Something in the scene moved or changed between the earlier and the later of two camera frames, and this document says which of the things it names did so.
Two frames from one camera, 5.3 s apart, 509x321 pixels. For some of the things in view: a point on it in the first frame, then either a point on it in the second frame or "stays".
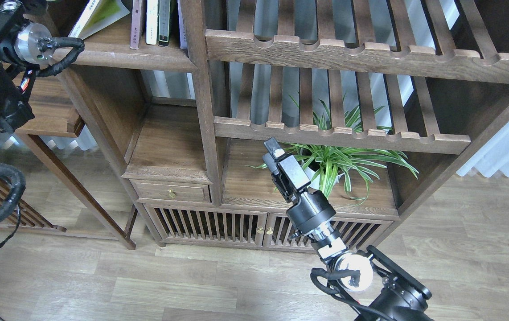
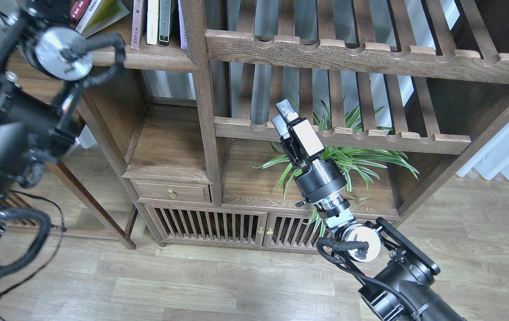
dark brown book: (136, 20) stays
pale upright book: (183, 43) stays
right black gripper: (288, 175) → (298, 139)
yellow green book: (97, 14) stays
